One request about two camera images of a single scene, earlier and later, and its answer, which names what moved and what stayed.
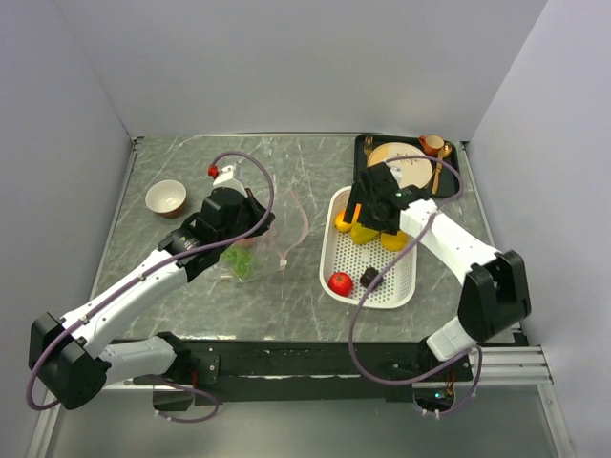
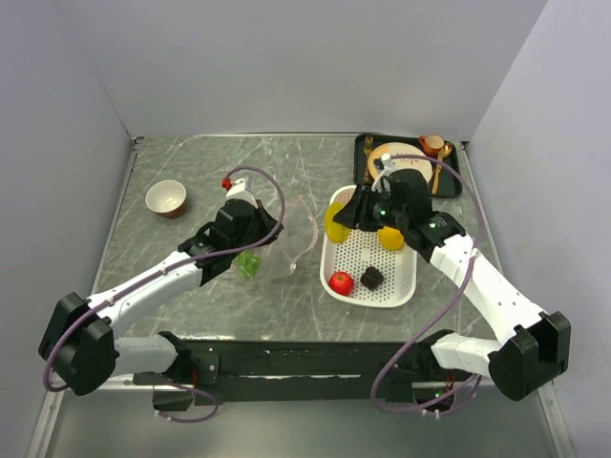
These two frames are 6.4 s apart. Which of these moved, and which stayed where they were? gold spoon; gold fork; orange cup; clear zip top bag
Moved: clear zip top bag
Stayed: orange cup; gold spoon; gold fork
